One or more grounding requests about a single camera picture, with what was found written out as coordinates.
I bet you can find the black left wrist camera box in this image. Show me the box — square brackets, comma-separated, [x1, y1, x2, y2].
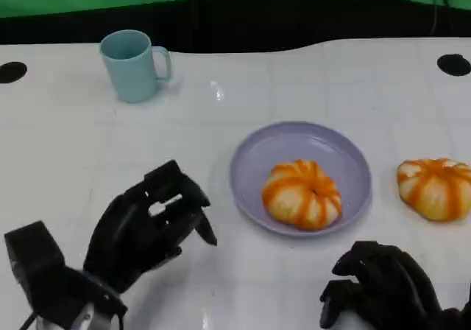
[4, 221, 128, 323]

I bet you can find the black cloth backdrop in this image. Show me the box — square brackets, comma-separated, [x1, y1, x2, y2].
[0, 0, 471, 55]

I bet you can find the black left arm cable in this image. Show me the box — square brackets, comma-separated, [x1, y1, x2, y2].
[17, 309, 38, 330]

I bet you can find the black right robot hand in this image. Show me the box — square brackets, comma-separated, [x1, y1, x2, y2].
[319, 240, 471, 330]

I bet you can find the black vertical pole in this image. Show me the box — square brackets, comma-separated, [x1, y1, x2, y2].
[186, 0, 202, 53]

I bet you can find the black table cable grommet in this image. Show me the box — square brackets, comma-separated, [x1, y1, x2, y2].
[0, 61, 28, 84]
[436, 53, 471, 76]

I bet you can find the orange and white bread roll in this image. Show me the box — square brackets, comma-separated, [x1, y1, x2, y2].
[396, 158, 471, 223]
[261, 159, 343, 231]

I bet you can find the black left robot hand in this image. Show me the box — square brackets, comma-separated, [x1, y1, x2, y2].
[83, 159, 218, 294]

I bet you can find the thin black hanging cable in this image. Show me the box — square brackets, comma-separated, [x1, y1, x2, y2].
[428, 0, 448, 38]

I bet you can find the lilac plate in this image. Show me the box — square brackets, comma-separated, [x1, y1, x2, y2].
[229, 121, 372, 239]

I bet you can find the pale green mug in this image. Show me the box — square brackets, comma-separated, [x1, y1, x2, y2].
[99, 29, 173, 104]

